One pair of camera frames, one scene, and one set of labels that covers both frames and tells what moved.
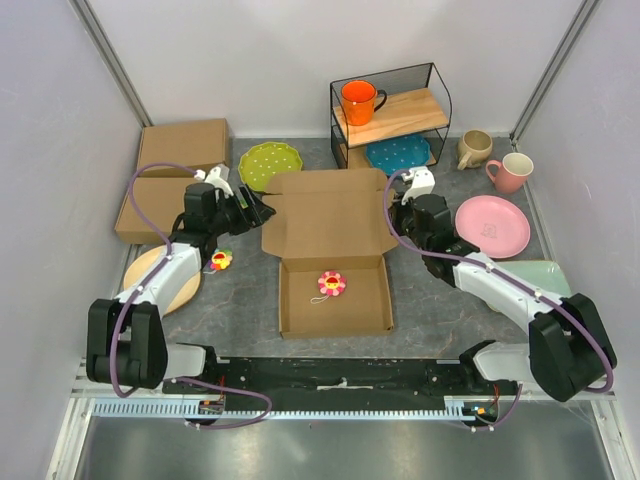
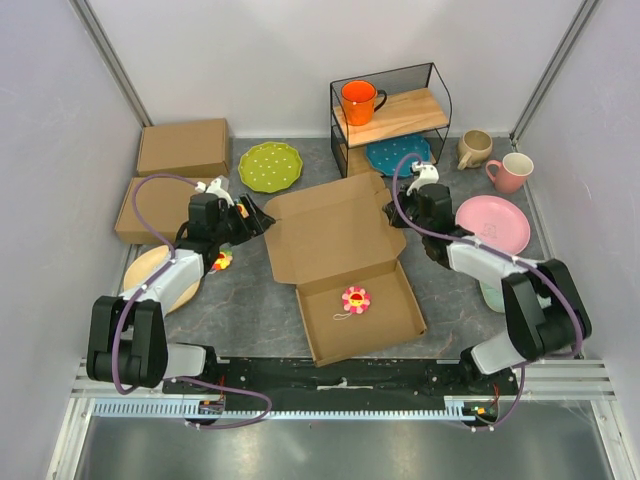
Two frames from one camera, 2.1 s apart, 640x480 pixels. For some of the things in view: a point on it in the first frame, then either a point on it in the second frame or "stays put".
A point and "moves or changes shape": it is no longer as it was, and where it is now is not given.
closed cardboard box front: x=162 y=200 stays put
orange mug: x=358 y=99 stays put
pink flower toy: x=330 y=284 → x=355 y=300
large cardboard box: x=331 y=220 moves or changes shape
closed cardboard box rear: x=197 y=145 stays put
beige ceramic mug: x=474 y=147 stays put
